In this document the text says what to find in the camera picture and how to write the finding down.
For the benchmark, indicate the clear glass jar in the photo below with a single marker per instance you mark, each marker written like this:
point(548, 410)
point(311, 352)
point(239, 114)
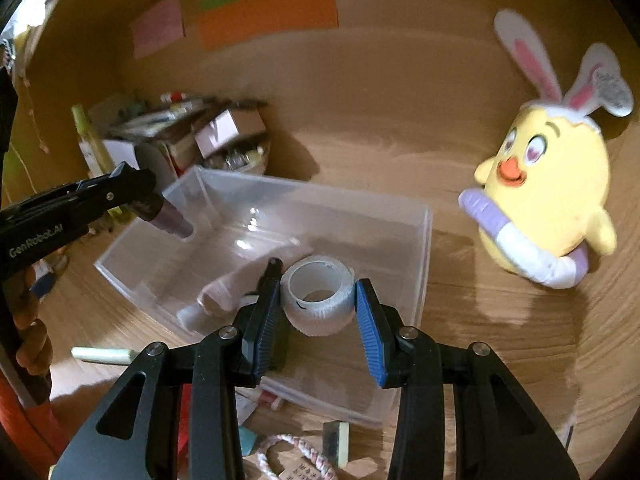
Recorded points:
point(240, 160)

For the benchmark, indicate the white tape roll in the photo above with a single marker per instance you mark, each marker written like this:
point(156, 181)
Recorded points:
point(320, 317)

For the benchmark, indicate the yellow chick plush toy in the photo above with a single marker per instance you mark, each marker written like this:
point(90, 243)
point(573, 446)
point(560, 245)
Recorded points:
point(550, 185)

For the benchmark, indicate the teal soft item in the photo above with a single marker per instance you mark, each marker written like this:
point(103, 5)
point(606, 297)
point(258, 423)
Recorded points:
point(248, 441)

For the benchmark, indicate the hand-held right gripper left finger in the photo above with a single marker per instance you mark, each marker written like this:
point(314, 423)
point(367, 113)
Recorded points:
point(262, 330)

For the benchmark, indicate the mauve cosmetic tube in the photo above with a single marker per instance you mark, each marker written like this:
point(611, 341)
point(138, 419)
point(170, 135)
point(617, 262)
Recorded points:
point(170, 220)

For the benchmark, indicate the cluttered box pile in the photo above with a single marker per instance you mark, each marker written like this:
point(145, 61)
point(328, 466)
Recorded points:
point(160, 117)

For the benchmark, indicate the green spray bottle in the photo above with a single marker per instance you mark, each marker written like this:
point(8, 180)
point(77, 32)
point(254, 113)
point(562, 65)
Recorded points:
point(87, 135)

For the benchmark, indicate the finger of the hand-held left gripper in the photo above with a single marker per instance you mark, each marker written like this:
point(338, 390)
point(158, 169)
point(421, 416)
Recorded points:
point(130, 187)

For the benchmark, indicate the small white cardboard box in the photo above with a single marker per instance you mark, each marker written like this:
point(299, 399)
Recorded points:
point(225, 127)

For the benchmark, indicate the red packet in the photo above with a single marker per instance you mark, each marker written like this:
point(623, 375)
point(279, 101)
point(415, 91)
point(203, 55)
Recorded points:
point(185, 425)

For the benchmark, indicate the pale beige tube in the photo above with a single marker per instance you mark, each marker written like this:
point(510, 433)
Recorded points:
point(220, 295)

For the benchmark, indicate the clear plastic storage box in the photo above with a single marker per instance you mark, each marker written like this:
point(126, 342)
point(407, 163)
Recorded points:
point(325, 220)

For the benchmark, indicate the red cloth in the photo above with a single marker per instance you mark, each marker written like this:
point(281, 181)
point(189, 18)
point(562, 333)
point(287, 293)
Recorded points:
point(20, 425)

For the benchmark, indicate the person's left hand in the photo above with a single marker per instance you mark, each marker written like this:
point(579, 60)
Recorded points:
point(30, 345)

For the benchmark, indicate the pink sticky note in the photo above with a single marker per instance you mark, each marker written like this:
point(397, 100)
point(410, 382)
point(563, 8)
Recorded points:
point(157, 25)

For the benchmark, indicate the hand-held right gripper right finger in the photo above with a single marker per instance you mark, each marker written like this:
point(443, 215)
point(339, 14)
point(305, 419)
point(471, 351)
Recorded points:
point(370, 340)

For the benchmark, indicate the pale green marker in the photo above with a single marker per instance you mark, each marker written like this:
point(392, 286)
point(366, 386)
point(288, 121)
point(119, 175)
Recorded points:
point(105, 356)

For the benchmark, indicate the orange sticky note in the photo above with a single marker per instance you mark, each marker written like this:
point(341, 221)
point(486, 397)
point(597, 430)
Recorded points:
point(270, 15)

